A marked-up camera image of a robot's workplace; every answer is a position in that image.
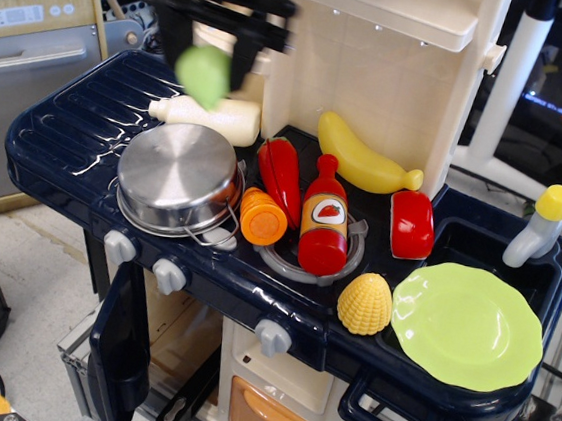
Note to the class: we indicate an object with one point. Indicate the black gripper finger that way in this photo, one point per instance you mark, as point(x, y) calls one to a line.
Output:
point(176, 29)
point(249, 42)

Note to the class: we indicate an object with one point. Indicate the green toy pear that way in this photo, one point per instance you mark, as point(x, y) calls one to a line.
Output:
point(204, 73)

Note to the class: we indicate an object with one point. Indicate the light green plastic plate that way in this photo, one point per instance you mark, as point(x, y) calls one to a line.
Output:
point(466, 328)

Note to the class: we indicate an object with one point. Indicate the cream toy sauce bottle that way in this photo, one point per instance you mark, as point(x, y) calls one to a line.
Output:
point(238, 121)

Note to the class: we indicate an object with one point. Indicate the red toy chili pepper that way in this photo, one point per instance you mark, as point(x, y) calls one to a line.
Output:
point(279, 169)

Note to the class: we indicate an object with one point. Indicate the stainless steel toy pot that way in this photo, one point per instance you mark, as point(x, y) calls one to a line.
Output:
point(181, 180)

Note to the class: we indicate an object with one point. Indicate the cream toy kitchen back panel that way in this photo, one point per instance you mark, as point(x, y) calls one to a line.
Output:
point(401, 73)

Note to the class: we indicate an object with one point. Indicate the yellow toy banana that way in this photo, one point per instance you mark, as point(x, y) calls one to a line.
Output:
point(358, 164)

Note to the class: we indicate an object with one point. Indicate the orange toy carrot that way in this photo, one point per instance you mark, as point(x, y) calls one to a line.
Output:
point(261, 219)

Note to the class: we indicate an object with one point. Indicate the red toy ketchup bottle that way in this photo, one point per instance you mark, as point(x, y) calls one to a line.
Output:
point(322, 248)

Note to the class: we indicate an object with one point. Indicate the grey stove knob left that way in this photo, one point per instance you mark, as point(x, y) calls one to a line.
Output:
point(119, 249)

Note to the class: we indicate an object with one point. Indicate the grey stove knob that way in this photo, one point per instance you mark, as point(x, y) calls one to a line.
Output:
point(272, 337)
point(119, 249)
point(170, 277)

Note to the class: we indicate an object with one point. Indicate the grey stove knob middle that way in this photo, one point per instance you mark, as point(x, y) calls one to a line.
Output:
point(170, 277)

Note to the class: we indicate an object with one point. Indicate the red toy apple slice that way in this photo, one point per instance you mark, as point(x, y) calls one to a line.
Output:
point(412, 225)

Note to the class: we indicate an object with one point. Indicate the white pole stand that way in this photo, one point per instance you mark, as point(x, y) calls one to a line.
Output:
point(513, 137)

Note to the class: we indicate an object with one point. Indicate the yellow toy corn cob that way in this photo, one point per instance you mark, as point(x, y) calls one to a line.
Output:
point(365, 305)

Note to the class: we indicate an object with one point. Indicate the grey stove knob right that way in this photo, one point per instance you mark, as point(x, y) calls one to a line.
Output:
point(272, 337)

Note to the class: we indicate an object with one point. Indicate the navy toy kitchen counter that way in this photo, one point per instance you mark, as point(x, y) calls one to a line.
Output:
point(64, 152)

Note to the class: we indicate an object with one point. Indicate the navy toy oven door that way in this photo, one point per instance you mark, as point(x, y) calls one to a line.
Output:
point(119, 359)

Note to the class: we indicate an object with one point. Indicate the grey yellow toy faucet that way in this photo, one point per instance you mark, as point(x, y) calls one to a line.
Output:
point(541, 231)

